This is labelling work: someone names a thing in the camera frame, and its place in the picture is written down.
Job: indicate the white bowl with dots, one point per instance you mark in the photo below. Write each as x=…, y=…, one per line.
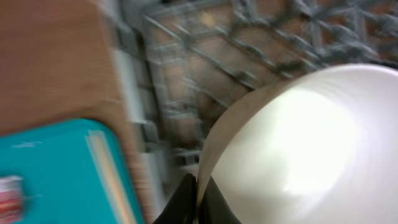
x=318, y=149

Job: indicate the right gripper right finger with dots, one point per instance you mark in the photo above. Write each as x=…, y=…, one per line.
x=214, y=209

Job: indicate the red snack wrapper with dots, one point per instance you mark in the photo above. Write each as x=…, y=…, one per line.
x=11, y=199

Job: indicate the grey dishwasher rack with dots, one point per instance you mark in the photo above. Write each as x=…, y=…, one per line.
x=183, y=63

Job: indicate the teal serving tray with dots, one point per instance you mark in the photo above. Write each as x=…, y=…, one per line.
x=72, y=173

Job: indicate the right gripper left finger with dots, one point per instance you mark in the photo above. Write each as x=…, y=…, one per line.
x=181, y=206

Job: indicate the wooden chopstick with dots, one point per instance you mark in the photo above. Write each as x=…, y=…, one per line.
x=110, y=174
x=102, y=177

